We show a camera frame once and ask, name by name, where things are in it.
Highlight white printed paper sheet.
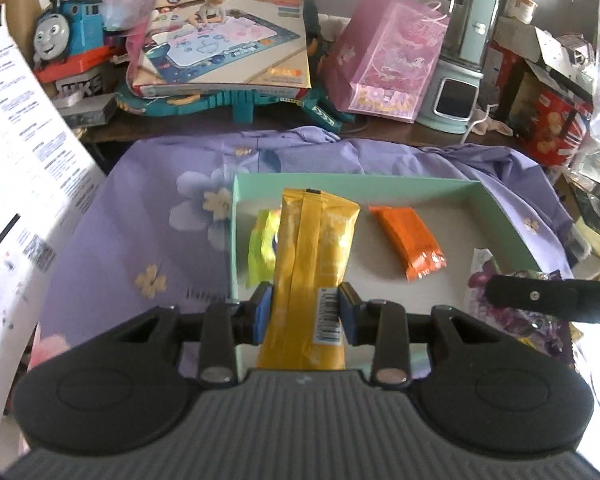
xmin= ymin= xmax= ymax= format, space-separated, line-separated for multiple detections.
xmin=0 ymin=4 xmax=107 ymax=417

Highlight white cable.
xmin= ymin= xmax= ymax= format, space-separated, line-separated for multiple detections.
xmin=461 ymin=104 xmax=497 ymax=144

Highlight purple grape snack packet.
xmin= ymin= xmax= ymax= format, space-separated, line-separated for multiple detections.
xmin=467 ymin=248 xmax=577 ymax=367

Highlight teal toy track set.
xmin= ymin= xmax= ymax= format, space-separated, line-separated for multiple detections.
xmin=114 ymin=0 xmax=357 ymax=134

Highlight red biscuit tin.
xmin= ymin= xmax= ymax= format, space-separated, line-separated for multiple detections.
xmin=521 ymin=86 xmax=594 ymax=169

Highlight yellow-green snack packet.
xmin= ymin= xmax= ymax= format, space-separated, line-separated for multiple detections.
xmin=247 ymin=208 xmax=284 ymax=290

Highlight pink gift bag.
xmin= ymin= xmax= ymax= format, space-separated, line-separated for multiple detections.
xmin=324 ymin=0 xmax=452 ymax=126

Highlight mint green appliance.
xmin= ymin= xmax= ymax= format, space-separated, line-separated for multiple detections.
xmin=415 ymin=0 xmax=503 ymax=136

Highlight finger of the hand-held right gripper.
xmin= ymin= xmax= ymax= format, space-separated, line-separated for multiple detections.
xmin=482 ymin=272 xmax=600 ymax=329

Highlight small beige cloth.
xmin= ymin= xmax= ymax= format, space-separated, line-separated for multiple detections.
xmin=471 ymin=114 xmax=514 ymax=137

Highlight yellow snack packet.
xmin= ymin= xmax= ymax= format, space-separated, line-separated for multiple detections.
xmin=257 ymin=187 xmax=362 ymax=371

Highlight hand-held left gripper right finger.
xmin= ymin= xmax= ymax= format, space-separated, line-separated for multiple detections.
xmin=338 ymin=281 xmax=507 ymax=387

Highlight play mat box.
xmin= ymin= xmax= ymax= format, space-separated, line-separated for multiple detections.
xmin=126 ymin=0 xmax=314 ymax=104

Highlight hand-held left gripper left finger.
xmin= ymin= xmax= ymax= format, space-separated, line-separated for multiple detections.
xmin=106 ymin=281 xmax=276 ymax=387

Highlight yellow cardboard box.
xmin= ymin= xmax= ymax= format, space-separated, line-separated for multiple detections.
xmin=569 ymin=217 xmax=600 ymax=263

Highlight beige paper cup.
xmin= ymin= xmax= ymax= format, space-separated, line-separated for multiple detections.
xmin=501 ymin=0 xmax=539 ymax=24

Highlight open cardboard box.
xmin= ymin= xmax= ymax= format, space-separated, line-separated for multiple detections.
xmin=486 ymin=20 xmax=597 ymax=128

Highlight mint green box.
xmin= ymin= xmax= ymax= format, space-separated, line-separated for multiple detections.
xmin=228 ymin=172 xmax=548 ymax=382

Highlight purple floral cloth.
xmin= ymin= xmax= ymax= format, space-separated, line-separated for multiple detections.
xmin=30 ymin=126 xmax=590 ymax=397

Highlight blue toy train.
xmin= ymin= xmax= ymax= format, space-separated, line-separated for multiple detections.
xmin=31 ymin=0 xmax=127 ymax=84

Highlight white wall outlet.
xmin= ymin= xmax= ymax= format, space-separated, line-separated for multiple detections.
xmin=319 ymin=11 xmax=352 ymax=42

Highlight plain orange snack packet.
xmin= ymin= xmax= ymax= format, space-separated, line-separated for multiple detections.
xmin=368 ymin=205 xmax=449 ymax=282

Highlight black white printed box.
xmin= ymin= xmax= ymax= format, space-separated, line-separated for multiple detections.
xmin=54 ymin=70 xmax=107 ymax=102

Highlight grey small box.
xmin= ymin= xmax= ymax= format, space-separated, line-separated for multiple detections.
xmin=61 ymin=94 xmax=119 ymax=127

